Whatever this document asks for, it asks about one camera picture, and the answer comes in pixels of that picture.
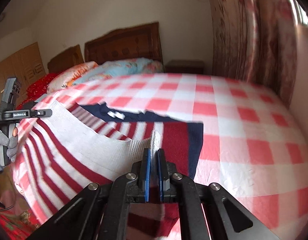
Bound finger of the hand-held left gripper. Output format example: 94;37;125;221
30;109;53;118

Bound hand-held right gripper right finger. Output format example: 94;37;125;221
156;149;280;240

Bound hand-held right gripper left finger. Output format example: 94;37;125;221
26;148;152;240

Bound red and grey striped sweater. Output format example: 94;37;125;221
13;100;204;240

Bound person's left hand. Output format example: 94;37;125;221
0;127;19;162

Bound red patterned quilt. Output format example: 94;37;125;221
15;73;61;110

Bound light wooden wardrobe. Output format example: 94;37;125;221
0;42;47;113

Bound orange floral pillow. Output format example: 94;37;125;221
47;61;99;93

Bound small wooden headboard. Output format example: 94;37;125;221
47;44;85;74

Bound pink checked bed sheet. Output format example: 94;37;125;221
10;72;308;240

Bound blue floral pillow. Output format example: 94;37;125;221
73;57;165;85

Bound large carved wooden headboard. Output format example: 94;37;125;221
84;22;163;65

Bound dark wooden nightstand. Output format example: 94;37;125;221
164;59;205;75

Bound red patterned cloth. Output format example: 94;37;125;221
0;205;38;240

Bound pink floral curtain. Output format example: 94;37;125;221
205;0;298;108

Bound black cable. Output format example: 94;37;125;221
0;195;16;213

